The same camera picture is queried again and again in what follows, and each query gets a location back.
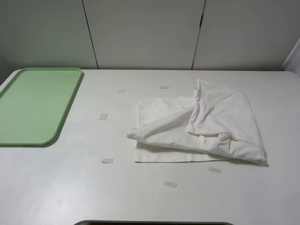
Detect clear tape piece mid left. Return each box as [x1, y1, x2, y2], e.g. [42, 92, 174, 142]
[99, 113, 108, 121]

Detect clear tape piece near left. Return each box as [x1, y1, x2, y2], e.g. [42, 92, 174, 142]
[101, 158, 113, 164]

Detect white short sleeve shirt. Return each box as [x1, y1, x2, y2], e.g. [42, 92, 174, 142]
[127, 80, 267, 165]

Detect green plastic tray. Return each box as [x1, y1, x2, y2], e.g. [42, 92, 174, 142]
[0, 68, 83, 147]

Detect clear tape piece near right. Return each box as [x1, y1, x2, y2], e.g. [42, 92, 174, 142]
[209, 166, 221, 173]

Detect clear tape piece near middle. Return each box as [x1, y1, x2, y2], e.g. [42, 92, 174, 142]
[164, 181, 177, 188]

